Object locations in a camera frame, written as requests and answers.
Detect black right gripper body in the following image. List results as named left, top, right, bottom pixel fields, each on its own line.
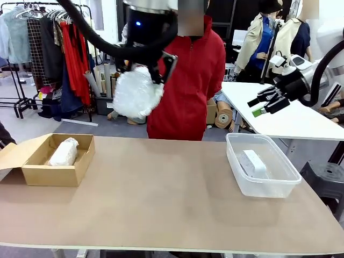
left=272, top=70, right=310, bottom=102

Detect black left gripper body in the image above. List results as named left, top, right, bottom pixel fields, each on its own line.
left=115, top=6, right=178, bottom=71

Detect squat bubble-wrapped clock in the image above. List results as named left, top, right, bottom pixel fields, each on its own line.
left=112, top=66, right=165, bottom=118

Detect white unwrapped clock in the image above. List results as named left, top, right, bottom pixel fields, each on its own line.
left=239, top=149, right=268, bottom=180

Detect long bubble-wrapped clock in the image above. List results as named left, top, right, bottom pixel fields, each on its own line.
left=47, top=137, right=80, bottom=167

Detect dark sleeved forearm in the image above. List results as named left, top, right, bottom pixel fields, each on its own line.
left=0, top=122, right=17, bottom=149

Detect upright grey roll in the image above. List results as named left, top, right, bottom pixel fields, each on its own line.
left=104, top=63, right=112, bottom=98

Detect white background table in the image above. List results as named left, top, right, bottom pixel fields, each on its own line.
left=220, top=81, right=344, bottom=142

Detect white paper roll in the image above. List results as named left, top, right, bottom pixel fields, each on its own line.
left=93, top=66, right=105, bottom=95

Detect cream hanging garment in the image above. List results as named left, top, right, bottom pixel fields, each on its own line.
left=82, top=17, right=98, bottom=59

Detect person in red jacket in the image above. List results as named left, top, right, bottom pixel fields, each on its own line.
left=146, top=0, right=226, bottom=141

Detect slanted grey tube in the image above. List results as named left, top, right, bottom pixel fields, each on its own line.
left=83, top=71, right=102, bottom=97

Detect black tripod pole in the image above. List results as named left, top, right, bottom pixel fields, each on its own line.
left=259, top=20, right=283, bottom=85

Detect lying mannequin blue top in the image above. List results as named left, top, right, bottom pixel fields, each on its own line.
left=214, top=92, right=239, bottom=113

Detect white computer case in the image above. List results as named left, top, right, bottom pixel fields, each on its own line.
left=225, top=63, right=237, bottom=82

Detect black clothes rack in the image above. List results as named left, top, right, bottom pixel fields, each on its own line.
left=0, top=2, right=94, bottom=123

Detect black storage bin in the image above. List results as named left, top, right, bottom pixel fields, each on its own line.
left=95, top=96, right=116, bottom=116

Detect red hanging dress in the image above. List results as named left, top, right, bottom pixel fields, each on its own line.
left=60, top=21, right=91, bottom=106

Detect brown cardboard spool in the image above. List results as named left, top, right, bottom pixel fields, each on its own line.
left=214, top=101, right=235, bottom=131

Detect lying mannequin legs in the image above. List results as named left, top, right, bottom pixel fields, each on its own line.
left=318, top=91, right=344, bottom=124

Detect mannequin with navy shirt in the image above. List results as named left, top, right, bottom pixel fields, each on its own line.
left=271, top=0, right=313, bottom=70

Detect lying mannequin in grey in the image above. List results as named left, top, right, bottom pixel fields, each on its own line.
left=107, top=109, right=147, bottom=126

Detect mannequin with beige jacket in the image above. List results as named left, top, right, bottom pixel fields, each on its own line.
left=234, top=0, right=283, bottom=84

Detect cardboard box on floor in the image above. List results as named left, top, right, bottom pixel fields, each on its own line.
left=205, top=98, right=218, bottom=125

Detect clear plastic container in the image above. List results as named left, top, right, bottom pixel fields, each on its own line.
left=225, top=132, right=302, bottom=199

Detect black hanging garment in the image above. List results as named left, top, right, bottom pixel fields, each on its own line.
left=40, top=16, right=65, bottom=79

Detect checkered dress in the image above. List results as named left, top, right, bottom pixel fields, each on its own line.
left=26, top=18, right=46, bottom=81

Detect black plastic stool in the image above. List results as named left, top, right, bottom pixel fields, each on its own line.
left=299, top=161, right=344, bottom=217

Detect light blue denim jacket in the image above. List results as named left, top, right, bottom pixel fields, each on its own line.
left=0, top=7, right=32, bottom=65

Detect open cardboard box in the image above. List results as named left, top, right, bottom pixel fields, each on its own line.
left=0, top=133, right=96, bottom=188

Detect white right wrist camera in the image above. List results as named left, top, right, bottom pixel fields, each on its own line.
left=269, top=51, right=293, bottom=68

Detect black left arm hose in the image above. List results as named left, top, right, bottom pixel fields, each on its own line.
left=56, top=0, right=180, bottom=66

